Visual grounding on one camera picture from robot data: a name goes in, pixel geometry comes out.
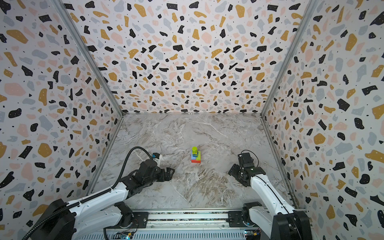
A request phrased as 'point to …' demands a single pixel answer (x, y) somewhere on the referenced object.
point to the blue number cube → (193, 158)
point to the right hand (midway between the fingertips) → (232, 171)
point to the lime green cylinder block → (194, 150)
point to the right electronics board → (253, 234)
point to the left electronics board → (126, 235)
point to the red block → (195, 161)
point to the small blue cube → (195, 155)
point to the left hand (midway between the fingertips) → (169, 169)
